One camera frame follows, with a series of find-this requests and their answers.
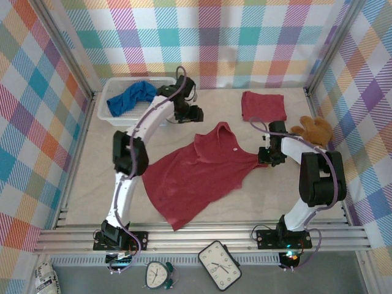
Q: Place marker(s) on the red ribbed tank top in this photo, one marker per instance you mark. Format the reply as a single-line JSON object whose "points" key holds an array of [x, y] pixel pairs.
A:
{"points": [[196, 177], [263, 105]]}

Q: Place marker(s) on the blue ribbed tank top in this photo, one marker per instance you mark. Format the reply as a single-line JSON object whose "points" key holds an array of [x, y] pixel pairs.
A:
{"points": [[128, 99]]}

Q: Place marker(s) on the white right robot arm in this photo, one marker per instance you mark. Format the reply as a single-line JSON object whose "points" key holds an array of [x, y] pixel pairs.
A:
{"points": [[294, 150]]}

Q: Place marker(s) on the brown teddy bear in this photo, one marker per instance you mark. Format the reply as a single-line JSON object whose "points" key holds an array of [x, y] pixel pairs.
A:
{"points": [[315, 131]]}

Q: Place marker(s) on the white plastic basket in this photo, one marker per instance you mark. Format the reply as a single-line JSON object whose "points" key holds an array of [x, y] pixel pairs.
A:
{"points": [[116, 121]]}

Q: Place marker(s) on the small green alarm clock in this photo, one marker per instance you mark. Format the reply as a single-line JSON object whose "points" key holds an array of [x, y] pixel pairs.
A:
{"points": [[156, 275]]}

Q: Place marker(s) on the printed newspaper bundle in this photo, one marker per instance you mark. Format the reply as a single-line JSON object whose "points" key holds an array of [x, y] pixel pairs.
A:
{"points": [[44, 275]]}

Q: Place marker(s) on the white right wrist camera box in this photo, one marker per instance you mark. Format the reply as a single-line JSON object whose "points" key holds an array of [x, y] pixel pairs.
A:
{"points": [[266, 140]]}

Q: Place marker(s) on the aluminium side rail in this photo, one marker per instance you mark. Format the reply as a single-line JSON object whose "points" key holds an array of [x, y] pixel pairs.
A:
{"points": [[86, 118], [311, 104]]}

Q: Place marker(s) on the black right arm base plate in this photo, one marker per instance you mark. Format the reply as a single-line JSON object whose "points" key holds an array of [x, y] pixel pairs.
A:
{"points": [[265, 239]]}

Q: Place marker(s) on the wide aluminium base rail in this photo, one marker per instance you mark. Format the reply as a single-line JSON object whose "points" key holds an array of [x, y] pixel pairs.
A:
{"points": [[199, 235]]}

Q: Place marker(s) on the aluminium frame post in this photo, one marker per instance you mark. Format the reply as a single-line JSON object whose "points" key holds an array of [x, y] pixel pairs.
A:
{"points": [[69, 52], [332, 46]]}

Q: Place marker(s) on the black square wall clock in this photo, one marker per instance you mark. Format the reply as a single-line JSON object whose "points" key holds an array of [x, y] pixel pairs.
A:
{"points": [[219, 266]]}

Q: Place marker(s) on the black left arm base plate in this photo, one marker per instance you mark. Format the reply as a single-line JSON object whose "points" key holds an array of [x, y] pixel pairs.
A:
{"points": [[145, 237]]}

